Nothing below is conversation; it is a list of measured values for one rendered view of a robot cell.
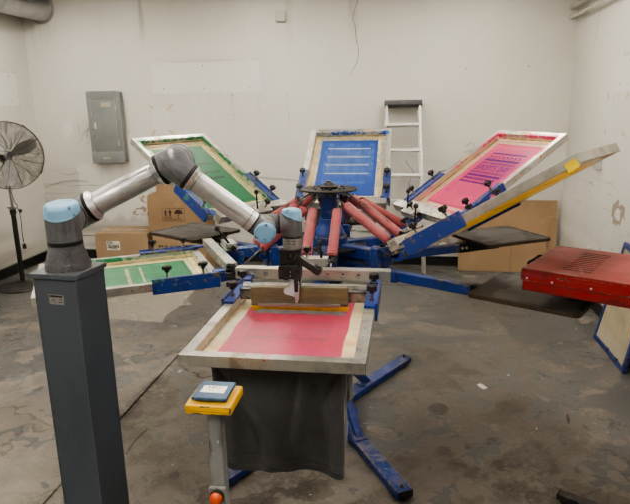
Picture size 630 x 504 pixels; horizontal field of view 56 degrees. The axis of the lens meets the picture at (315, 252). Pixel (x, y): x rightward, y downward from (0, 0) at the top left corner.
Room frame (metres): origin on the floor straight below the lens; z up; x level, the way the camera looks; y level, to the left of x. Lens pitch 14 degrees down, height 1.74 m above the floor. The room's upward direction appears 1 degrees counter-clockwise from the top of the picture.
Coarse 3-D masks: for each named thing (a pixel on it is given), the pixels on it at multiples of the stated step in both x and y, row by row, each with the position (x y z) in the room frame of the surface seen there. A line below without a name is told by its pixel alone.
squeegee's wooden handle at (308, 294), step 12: (252, 288) 2.19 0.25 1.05; (264, 288) 2.18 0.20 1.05; (276, 288) 2.18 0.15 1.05; (300, 288) 2.16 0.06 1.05; (312, 288) 2.15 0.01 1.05; (324, 288) 2.15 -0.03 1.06; (336, 288) 2.14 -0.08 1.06; (348, 288) 2.16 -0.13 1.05; (252, 300) 2.19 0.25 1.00; (264, 300) 2.18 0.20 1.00; (276, 300) 2.18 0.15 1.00; (288, 300) 2.17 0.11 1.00; (300, 300) 2.16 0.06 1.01; (312, 300) 2.15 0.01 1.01; (324, 300) 2.15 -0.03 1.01; (336, 300) 2.14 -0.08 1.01; (348, 300) 2.15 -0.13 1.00
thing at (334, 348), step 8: (352, 304) 2.25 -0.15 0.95; (296, 320) 2.08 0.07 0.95; (304, 320) 2.08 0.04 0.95; (312, 320) 2.07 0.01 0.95; (320, 320) 2.07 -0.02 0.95; (328, 320) 2.07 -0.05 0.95; (336, 320) 2.07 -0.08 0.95; (344, 320) 2.07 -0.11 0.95; (336, 328) 1.99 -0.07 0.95; (344, 328) 1.99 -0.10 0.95; (336, 336) 1.91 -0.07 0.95; (344, 336) 1.91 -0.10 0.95; (288, 344) 1.85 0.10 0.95; (296, 344) 1.85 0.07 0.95; (304, 344) 1.85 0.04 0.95; (312, 344) 1.85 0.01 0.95; (328, 344) 1.85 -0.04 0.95; (336, 344) 1.84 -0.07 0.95; (280, 352) 1.79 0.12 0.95; (288, 352) 1.79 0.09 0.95; (296, 352) 1.78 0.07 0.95; (304, 352) 1.78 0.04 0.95; (312, 352) 1.78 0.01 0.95; (320, 352) 1.78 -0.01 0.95; (328, 352) 1.78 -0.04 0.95; (336, 352) 1.78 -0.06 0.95
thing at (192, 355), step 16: (224, 304) 2.17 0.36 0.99; (240, 304) 2.27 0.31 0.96; (224, 320) 2.06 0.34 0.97; (368, 320) 1.97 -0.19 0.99; (208, 336) 1.88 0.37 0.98; (368, 336) 1.82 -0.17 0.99; (192, 352) 1.72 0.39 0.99; (208, 352) 1.72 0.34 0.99; (224, 352) 1.71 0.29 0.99; (368, 352) 1.75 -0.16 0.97; (240, 368) 1.67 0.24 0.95; (256, 368) 1.67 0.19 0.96; (272, 368) 1.66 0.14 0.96; (288, 368) 1.65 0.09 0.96; (304, 368) 1.64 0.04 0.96; (320, 368) 1.64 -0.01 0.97; (336, 368) 1.63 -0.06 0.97; (352, 368) 1.62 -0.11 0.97
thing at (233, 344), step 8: (248, 312) 2.18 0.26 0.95; (248, 320) 2.09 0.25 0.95; (280, 320) 2.08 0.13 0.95; (288, 320) 2.08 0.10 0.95; (240, 328) 2.01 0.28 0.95; (248, 328) 2.01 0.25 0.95; (232, 336) 1.93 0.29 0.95; (240, 336) 1.93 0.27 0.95; (224, 344) 1.86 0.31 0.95; (232, 344) 1.86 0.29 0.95; (240, 344) 1.86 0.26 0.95; (248, 344) 1.86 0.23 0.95; (256, 344) 1.86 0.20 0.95; (264, 344) 1.86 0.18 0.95; (272, 344) 1.85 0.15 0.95; (280, 344) 1.85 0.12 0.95; (240, 352) 1.79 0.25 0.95; (248, 352) 1.79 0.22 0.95; (256, 352) 1.79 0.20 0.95; (264, 352) 1.79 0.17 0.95; (272, 352) 1.79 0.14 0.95
